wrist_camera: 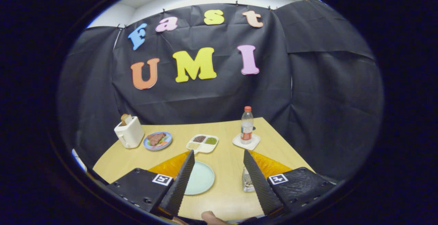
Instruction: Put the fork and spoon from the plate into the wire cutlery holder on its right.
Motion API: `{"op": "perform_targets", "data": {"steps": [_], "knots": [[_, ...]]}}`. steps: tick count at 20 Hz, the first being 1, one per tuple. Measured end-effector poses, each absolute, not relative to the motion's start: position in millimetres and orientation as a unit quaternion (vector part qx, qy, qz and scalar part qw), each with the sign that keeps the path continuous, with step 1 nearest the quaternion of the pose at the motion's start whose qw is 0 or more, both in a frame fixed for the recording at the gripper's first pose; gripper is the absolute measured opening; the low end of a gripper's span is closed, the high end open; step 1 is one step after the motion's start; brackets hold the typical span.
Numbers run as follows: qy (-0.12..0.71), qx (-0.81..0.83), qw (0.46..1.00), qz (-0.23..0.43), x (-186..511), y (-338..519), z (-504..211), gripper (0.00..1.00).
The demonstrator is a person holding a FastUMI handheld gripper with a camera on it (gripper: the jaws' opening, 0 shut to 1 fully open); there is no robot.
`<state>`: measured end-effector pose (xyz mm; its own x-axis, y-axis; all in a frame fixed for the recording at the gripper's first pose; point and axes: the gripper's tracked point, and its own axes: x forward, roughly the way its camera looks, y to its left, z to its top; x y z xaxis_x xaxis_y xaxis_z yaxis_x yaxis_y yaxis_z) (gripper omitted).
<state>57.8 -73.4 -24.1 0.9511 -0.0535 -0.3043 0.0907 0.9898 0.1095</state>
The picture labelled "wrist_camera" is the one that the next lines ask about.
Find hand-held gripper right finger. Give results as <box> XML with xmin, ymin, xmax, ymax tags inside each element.
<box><xmin>243</xmin><ymin>149</ymin><xmax>336</xmax><ymax>216</ymax></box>

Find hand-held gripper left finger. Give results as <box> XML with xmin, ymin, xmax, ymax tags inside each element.
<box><xmin>106</xmin><ymin>150</ymin><xmax>195</xmax><ymax>217</ymax></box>

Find perforated metal basket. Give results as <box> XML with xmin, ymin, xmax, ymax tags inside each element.
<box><xmin>242</xmin><ymin>166</ymin><xmax>256</xmax><ymax>192</ymax></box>

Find light green plate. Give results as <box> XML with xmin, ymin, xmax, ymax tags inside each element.
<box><xmin>184</xmin><ymin>161</ymin><xmax>215</xmax><ymax>196</ymax></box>

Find white square coaster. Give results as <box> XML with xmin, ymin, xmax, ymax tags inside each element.
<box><xmin>232</xmin><ymin>134</ymin><xmax>261</xmax><ymax>151</ymax></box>

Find white divided sauce dish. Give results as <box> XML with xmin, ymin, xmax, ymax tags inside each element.
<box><xmin>186</xmin><ymin>134</ymin><xmax>219</xmax><ymax>154</ymax></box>

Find blue plate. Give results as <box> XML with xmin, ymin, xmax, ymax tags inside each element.
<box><xmin>143</xmin><ymin>131</ymin><xmax>172</xmax><ymax>151</ymax></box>

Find meat slices with vegetables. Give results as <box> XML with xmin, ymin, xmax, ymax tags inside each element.
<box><xmin>147</xmin><ymin>133</ymin><xmax>167</xmax><ymax>147</ymax></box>

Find clear red-capped water bottle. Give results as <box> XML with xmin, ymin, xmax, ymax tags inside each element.
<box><xmin>240</xmin><ymin>106</ymin><xmax>254</xmax><ymax>145</ymax></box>

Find white toaster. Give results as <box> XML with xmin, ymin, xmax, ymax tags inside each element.
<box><xmin>114</xmin><ymin>116</ymin><xmax>145</xmax><ymax>149</ymax></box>

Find black backdrop cloth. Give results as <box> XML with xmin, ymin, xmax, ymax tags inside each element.
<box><xmin>58</xmin><ymin>0</ymin><xmax>384</xmax><ymax>184</ymax></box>

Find white panel behind cloth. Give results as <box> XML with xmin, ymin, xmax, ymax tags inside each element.
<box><xmin>71</xmin><ymin>149</ymin><xmax>88</xmax><ymax>172</ymax></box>

